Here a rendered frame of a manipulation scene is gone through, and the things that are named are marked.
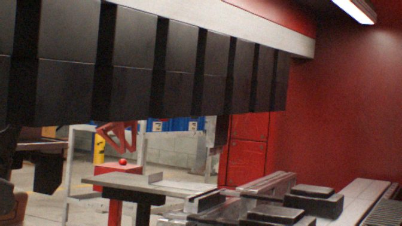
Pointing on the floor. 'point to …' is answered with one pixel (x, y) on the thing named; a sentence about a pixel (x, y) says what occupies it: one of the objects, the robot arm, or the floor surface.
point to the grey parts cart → (175, 202)
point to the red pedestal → (115, 210)
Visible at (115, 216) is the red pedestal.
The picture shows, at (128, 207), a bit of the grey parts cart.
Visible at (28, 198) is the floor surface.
